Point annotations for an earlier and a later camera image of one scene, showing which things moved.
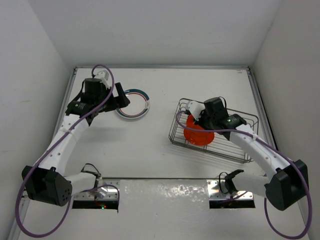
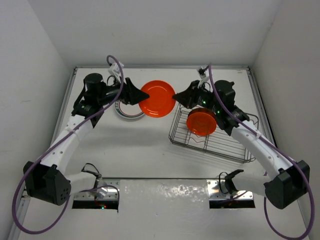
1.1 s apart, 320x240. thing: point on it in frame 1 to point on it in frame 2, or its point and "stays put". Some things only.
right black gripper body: (206, 122) to (204, 99)
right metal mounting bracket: (218, 190) stays put
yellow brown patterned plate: (190, 124) to (160, 103)
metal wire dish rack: (220, 144) stays put
